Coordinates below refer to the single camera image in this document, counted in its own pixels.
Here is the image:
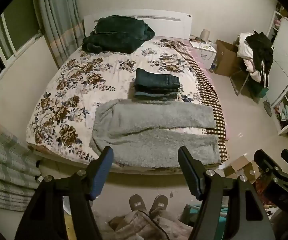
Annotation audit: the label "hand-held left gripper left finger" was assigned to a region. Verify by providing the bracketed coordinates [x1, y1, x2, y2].
[14, 146, 114, 240]

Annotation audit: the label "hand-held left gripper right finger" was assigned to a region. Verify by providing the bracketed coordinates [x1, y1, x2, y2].
[177, 146, 277, 240]

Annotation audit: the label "grey fluffy pants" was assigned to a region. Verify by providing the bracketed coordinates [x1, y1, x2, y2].
[89, 99, 221, 168]

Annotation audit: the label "person's legs in fuzzy pants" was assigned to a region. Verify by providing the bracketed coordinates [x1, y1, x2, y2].
[108, 209, 195, 240]

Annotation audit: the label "stack of folded dark pants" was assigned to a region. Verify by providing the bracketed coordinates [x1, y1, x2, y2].
[134, 68, 180, 102]

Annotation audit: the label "small open cardboard box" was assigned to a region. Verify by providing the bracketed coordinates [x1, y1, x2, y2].
[223, 155, 261, 183]

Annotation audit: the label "teal stool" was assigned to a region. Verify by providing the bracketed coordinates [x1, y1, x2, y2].
[181, 202, 230, 228]

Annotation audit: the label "grey floor slipper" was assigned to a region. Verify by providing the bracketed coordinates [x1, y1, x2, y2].
[263, 100, 273, 117]

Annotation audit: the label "floral bedsheet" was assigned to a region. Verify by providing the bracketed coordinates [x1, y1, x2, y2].
[26, 39, 210, 173]

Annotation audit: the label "metal folding chair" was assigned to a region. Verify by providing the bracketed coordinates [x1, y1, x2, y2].
[229, 66, 260, 97]

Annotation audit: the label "brown checkered blanket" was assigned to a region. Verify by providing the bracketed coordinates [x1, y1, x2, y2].
[171, 41, 228, 162]

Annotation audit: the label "plaid curtain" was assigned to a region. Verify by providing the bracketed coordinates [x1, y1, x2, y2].
[0, 109, 44, 212]

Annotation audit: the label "white wardrobe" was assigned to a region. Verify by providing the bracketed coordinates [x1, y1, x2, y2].
[266, 2, 288, 137]

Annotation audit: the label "large cardboard box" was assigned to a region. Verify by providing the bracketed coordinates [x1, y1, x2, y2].
[213, 39, 242, 77]

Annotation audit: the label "black garment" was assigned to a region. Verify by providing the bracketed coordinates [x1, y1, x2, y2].
[244, 32, 274, 88]

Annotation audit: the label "pile of white clothes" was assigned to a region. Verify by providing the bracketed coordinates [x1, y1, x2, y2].
[236, 33, 265, 83]

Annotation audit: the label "white nightstand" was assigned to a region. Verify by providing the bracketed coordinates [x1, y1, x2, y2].
[189, 40, 217, 70]

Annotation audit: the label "dark green blanket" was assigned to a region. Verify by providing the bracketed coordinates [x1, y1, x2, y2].
[81, 15, 155, 54]

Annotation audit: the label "white cylindrical lamp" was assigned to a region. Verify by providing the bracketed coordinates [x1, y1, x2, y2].
[200, 29, 211, 42]

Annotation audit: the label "white bed headboard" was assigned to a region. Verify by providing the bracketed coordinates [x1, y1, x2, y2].
[83, 9, 192, 40]

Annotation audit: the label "grey-green curtain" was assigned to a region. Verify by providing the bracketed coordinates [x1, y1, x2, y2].
[31, 0, 85, 68]

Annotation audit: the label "window with metal bars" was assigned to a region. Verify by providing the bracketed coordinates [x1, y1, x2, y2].
[0, 12, 45, 98]

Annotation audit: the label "black cable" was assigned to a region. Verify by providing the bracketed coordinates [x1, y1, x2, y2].
[133, 210, 167, 240]

